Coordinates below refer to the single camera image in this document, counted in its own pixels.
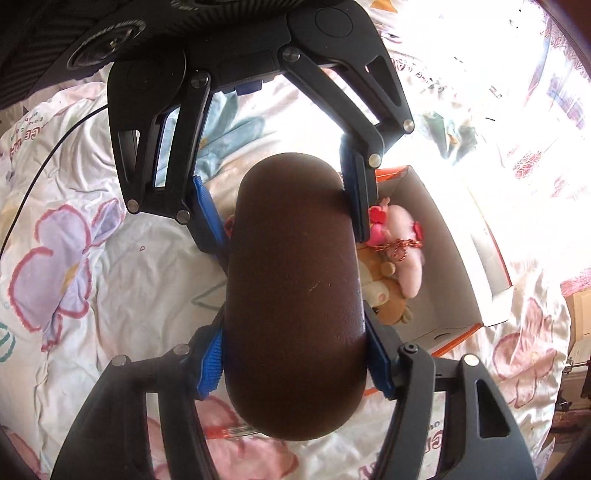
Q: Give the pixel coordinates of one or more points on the brown plush toy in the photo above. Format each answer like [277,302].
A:
[380,287]

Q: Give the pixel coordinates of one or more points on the orange shoe box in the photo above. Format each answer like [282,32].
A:
[466,285]

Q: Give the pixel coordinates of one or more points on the pink plush toy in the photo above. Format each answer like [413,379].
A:
[395,233]

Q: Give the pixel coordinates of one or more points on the floral white bed sheet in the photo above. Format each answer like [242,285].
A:
[499,93]

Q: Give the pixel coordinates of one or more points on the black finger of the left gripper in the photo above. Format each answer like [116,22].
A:
[156,117]
[338,59]

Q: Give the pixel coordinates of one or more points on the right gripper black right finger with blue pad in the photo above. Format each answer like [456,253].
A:
[481,439]

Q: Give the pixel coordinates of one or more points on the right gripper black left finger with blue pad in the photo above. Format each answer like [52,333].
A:
[109,438]

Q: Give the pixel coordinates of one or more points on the brown glasses case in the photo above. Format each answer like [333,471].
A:
[293,341]

